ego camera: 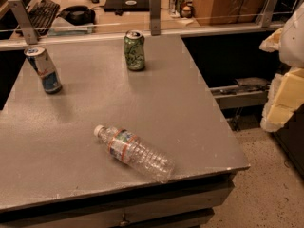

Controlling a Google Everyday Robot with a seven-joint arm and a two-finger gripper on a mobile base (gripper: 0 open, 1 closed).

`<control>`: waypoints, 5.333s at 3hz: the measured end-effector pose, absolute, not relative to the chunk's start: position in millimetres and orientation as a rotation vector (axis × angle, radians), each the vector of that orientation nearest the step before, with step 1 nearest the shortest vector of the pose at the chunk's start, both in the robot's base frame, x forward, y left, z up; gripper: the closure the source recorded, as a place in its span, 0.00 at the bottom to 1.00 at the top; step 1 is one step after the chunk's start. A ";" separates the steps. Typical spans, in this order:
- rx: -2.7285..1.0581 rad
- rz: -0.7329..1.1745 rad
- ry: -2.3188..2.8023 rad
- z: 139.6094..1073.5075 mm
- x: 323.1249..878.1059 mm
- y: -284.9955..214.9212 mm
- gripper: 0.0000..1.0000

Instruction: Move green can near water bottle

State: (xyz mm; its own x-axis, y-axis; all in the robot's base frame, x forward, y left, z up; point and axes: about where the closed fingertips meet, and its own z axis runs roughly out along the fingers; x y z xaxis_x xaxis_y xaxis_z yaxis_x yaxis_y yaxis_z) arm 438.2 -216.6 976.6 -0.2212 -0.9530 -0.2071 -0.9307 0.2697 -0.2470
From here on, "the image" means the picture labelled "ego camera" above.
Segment cardboard box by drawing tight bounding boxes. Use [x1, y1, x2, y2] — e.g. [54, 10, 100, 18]
[193, 0, 266, 26]

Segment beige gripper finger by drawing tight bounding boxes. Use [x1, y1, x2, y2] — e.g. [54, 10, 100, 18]
[259, 28, 283, 52]
[260, 68, 304, 132]

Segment metal bracket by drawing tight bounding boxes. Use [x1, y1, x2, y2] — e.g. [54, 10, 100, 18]
[149, 0, 161, 36]
[258, 0, 278, 28]
[8, 0, 39, 45]

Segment drawer handle knob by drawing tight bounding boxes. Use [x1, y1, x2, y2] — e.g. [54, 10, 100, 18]
[119, 214, 130, 227]

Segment black keyboard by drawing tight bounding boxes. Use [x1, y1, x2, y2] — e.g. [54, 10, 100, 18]
[27, 0, 60, 36]

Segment metal bracket left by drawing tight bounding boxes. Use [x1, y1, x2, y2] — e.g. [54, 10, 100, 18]
[8, 0, 39, 45]

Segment red bull can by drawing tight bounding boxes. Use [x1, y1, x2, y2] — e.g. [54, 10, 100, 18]
[24, 46, 62, 94]

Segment metal bracket right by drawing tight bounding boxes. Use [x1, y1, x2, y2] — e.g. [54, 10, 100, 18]
[258, 0, 278, 28]

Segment black laptop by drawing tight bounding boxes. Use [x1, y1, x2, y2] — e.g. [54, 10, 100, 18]
[104, 0, 149, 12]

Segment metal bracket middle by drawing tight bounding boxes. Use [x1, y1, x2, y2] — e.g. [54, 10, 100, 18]
[149, 0, 161, 36]

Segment green soda can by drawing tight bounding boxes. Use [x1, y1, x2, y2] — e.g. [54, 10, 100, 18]
[123, 30, 145, 71]

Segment clear plastic water bottle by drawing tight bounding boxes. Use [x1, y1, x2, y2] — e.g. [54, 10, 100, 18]
[94, 125, 175, 183]

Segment metal shelf rail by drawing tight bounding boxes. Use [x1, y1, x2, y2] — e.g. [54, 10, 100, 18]
[210, 77, 270, 109]

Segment silver can on desk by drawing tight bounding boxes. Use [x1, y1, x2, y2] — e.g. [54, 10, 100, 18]
[168, 0, 184, 17]

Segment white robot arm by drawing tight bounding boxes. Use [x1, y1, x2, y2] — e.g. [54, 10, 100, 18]
[259, 3, 304, 132]

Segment black headphones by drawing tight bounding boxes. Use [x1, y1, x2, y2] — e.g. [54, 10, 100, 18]
[59, 6, 96, 26]

